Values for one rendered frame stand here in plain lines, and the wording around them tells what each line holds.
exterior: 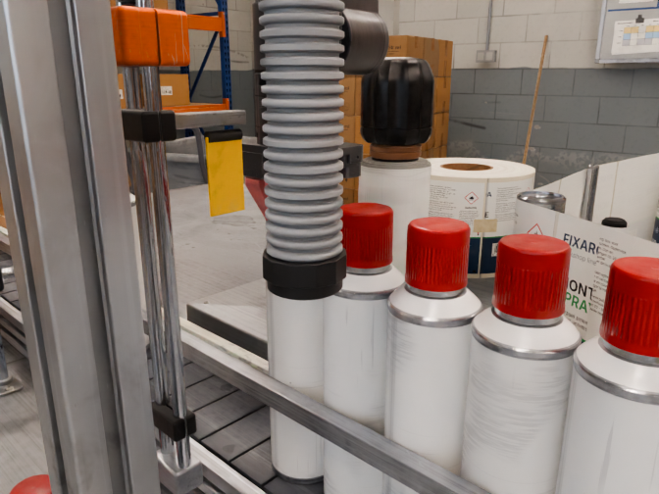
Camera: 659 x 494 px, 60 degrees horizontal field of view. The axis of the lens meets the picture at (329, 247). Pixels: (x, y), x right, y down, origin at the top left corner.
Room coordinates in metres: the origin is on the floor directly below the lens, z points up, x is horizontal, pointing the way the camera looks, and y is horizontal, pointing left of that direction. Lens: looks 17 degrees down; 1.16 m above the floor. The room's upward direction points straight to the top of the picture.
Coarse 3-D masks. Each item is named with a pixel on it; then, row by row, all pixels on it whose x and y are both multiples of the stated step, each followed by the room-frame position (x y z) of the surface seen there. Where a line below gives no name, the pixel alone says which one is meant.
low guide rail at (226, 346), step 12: (0, 228) 0.91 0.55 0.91; (180, 324) 0.54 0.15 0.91; (192, 324) 0.54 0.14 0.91; (204, 336) 0.51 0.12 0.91; (216, 336) 0.51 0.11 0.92; (228, 348) 0.48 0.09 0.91; (240, 348) 0.48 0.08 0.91; (240, 360) 0.47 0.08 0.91; (252, 360) 0.46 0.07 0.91; (264, 360) 0.46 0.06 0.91; (264, 372) 0.44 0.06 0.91
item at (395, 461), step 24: (0, 240) 0.68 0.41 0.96; (144, 312) 0.46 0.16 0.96; (192, 336) 0.41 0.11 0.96; (192, 360) 0.39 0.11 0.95; (216, 360) 0.37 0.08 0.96; (240, 384) 0.35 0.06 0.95; (264, 384) 0.34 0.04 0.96; (288, 408) 0.32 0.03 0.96; (312, 408) 0.31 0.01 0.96; (336, 432) 0.29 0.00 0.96; (360, 432) 0.28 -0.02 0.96; (360, 456) 0.28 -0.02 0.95; (384, 456) 0.27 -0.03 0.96; (408, 456) 0.26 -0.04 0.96; (408, 480) 0.26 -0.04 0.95; (432, 480) 0.24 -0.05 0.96; (456, 480) 0.24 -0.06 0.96
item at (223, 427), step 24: (0, 264) 0.83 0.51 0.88; (192, 384) 0.48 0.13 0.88; (216, 384) 0.48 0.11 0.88; (192, 408) 0.44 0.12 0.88; (216, 408) 0.44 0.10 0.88; (240, 408) 0.44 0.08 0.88; (264, 408) 0.44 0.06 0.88; (216, 432) 0.40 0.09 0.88; (240, 432) 0.40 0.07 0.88; (264, 432) 0.40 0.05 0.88; (216, 456) 0.39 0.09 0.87; (240, 456) 0.37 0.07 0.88; (264, 456) 0.37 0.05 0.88; (264, 480) 0.34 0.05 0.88
